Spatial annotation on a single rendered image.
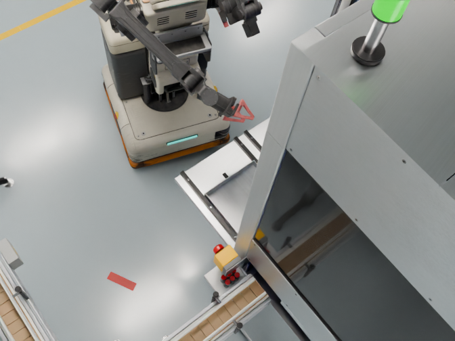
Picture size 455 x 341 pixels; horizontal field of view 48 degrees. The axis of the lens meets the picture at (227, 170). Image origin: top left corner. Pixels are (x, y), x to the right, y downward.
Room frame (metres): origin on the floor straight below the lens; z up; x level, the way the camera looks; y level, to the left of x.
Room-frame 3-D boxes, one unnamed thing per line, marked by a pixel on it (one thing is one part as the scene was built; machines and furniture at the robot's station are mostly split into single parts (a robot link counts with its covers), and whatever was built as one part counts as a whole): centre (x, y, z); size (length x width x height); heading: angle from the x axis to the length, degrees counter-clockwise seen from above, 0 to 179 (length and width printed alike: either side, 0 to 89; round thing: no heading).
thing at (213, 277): (0.54, -0.07, 0.87); 0.14 x 0.13 x 0.02; 47
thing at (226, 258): (0.58, -0.05, 1.00); 0.08 x 0.07 x 0.07; 47
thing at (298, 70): (0.64, -0.11, 1.05); 0.06 x 0.06 x 2.10; 47
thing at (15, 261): (0.59, 0.90, 0.50); 0.12 x 0.05 x 0.09; 47
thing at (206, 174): (1.01, -0.20, 0.87); 0.70 x 0.48 x 0.02; 137
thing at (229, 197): (0.84, -0.14, 0.90); 0.34 x 0.26 x 0.04; 47
